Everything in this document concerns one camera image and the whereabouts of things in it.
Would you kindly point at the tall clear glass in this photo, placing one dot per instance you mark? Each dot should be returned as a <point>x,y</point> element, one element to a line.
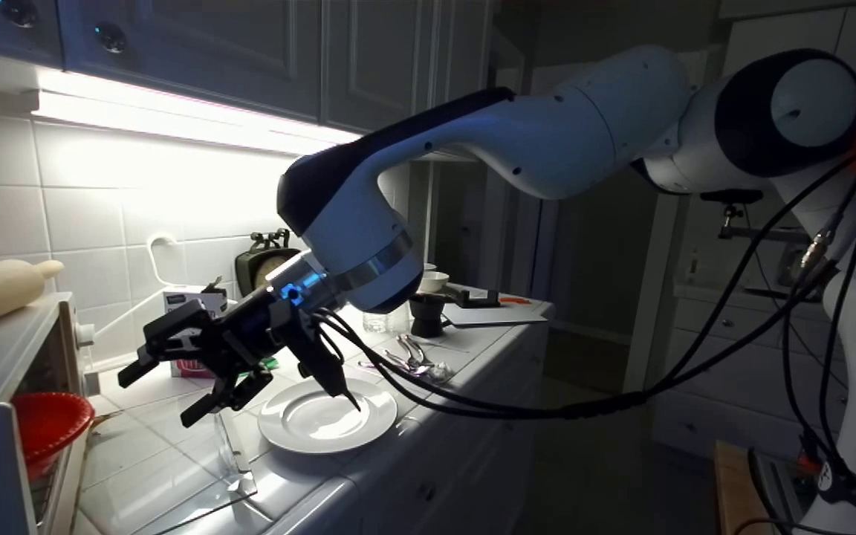
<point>235,441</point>

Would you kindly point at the black faucet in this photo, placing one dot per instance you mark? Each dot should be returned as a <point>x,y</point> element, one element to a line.
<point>735,212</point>

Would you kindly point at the white sink cabinet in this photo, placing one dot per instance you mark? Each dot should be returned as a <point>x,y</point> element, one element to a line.
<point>735,398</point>

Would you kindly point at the white upper cabinets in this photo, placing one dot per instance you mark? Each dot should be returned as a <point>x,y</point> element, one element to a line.
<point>250,50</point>

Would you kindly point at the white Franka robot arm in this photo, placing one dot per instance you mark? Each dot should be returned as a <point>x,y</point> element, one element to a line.
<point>567,130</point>

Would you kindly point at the green cloth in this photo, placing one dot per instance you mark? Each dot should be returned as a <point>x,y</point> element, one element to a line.
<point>268,364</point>

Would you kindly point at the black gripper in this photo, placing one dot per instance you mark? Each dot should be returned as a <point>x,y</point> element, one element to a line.
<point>255,332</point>

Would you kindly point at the black alarm clock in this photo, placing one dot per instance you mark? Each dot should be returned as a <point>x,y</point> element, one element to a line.
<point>255,264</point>

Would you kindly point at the red bowl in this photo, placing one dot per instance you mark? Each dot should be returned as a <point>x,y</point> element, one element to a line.
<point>48,426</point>

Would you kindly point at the black cup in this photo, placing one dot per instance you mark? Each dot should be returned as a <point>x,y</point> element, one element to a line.
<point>430,318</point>

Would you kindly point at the white cutting board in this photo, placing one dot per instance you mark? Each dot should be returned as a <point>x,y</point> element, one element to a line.
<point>503,318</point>

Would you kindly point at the orange peeler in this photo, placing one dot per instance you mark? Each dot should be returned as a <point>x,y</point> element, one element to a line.
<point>512,300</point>

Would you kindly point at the white round plate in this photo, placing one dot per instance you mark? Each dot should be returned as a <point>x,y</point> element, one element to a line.
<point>319,430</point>

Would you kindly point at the wooden platform board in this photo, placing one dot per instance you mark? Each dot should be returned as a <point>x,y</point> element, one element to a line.
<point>741,493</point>

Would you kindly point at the under-cabinet light strip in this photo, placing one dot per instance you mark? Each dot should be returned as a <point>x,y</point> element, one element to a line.
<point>181,114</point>

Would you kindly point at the small white bowl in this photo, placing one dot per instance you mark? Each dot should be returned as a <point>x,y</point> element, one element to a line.
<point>432,280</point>

